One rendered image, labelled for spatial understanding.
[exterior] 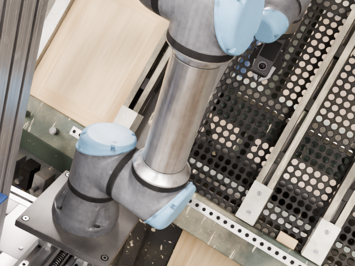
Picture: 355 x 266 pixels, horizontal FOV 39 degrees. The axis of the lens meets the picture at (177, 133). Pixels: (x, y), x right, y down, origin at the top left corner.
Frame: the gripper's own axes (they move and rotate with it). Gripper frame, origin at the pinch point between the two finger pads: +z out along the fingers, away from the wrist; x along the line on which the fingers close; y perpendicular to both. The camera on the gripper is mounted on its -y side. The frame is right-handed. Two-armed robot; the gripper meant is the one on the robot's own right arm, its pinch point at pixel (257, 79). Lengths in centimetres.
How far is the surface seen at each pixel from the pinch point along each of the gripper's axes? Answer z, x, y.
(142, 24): 19, 44, 19
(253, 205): 27.9, -14.6, -21.8
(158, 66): 18.9, 31.2, 4.8
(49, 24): 27, 75, 9
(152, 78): 21.2, 31.2, 1.1
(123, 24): 21, 50, 17
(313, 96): 10.8, -17.4, 12.3
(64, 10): 23, 72, 14
